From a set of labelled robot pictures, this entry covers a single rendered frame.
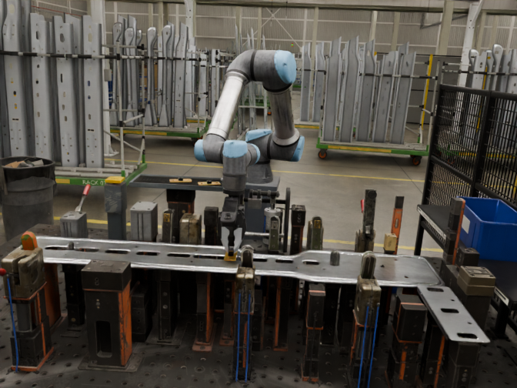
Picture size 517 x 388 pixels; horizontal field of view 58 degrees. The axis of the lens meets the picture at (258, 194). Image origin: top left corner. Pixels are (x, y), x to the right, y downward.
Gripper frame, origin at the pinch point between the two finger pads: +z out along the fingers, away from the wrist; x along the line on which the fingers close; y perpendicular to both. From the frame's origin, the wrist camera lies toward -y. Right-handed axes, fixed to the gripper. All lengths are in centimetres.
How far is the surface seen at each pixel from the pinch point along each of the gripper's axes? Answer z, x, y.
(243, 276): 0.1, -5.7, -22.0
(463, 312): 5, -65, -27
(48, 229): 26, 108, 93
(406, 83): -82, -235, 699
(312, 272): 3.3, -26.4, -7.7
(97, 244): 2.4, 46.2, 4.5
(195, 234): -1.1, 13.6, 11.1
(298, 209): -10.4, -22.1, 19.2
